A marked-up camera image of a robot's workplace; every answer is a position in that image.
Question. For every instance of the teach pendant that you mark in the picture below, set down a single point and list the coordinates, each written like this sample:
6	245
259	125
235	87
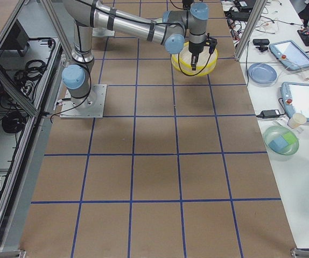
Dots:
295	98
290	54

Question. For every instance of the blue plate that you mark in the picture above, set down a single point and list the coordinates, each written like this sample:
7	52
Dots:
262	73

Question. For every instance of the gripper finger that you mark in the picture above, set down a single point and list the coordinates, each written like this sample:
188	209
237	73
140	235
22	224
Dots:
195	60
192	60

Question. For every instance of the black webcam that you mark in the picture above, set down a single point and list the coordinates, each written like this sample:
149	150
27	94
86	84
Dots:
261	44

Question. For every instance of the black power adapter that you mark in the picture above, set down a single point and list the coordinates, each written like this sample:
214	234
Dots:
266	114

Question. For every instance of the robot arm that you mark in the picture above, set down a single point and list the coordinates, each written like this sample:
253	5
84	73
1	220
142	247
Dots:
170	32

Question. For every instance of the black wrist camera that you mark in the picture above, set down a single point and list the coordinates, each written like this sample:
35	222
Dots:
211	43

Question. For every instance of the far teach pendant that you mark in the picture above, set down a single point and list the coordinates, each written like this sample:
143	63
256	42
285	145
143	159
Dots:
290	54

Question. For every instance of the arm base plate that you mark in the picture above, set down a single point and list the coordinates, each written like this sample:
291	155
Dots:
92	107

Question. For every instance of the near teach pendant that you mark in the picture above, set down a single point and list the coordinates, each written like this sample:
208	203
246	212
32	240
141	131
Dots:
295	98

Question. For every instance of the green bowl with sponges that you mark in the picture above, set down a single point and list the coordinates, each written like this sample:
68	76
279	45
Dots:
281	143

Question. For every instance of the aluminium frame post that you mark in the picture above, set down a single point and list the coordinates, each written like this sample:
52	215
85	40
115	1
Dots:
250	26

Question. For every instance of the paper cup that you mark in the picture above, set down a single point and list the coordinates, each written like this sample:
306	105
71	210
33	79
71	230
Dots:
296	120

